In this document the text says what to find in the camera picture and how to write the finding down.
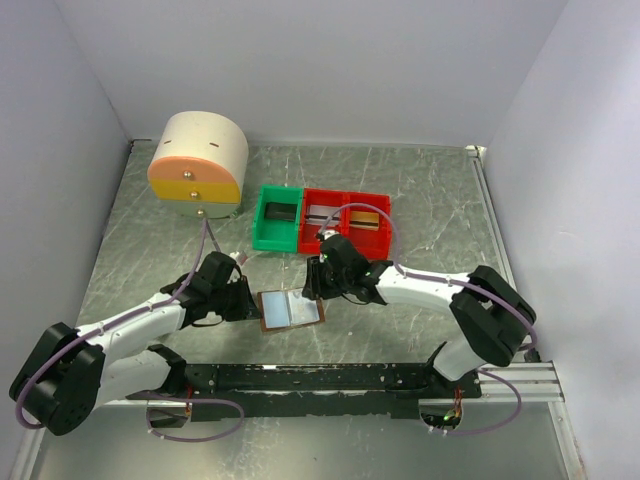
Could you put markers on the black VIP card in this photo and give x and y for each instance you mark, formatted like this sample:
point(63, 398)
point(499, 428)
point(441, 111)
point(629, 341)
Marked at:
point(277, 211)

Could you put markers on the red right plastic bin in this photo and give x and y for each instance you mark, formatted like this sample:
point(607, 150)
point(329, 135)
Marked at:
point(374, 245)

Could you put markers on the red plastic bin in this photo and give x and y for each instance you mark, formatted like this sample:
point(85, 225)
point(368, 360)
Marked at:
point(308, 243)
point(374, 245)

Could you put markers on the brown leather card holder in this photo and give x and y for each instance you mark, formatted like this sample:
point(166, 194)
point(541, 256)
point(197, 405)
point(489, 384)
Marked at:
point(288, 309)

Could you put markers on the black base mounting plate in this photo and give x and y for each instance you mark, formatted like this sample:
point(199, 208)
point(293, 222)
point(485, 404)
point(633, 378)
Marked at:
point(396, 390)

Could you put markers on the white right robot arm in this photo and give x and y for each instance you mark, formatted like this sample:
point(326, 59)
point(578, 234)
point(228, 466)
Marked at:
point(492, 318)

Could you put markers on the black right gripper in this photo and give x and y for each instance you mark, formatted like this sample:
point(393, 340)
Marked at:
point(314, 288)

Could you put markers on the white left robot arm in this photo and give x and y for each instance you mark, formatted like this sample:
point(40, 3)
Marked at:
point(74, 370)

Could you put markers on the silver white card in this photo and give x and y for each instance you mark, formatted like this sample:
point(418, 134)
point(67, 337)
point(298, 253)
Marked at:
point(320, 214)

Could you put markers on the green plastic bin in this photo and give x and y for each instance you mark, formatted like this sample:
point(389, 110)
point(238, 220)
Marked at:
point(276, 236)

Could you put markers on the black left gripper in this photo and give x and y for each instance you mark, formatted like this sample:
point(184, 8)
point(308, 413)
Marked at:
point(247, 307)

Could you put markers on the red middle plastic bin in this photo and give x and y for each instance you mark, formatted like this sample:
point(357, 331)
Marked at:
point(308, 243)

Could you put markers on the round mini drawer cabinet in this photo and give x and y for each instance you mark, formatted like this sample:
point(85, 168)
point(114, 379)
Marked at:
point(199, 165)

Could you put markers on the gold card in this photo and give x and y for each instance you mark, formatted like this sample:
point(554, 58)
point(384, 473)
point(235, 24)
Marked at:
point(364, 220)

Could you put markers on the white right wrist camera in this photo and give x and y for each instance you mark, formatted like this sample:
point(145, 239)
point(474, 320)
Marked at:
point(325, 235)

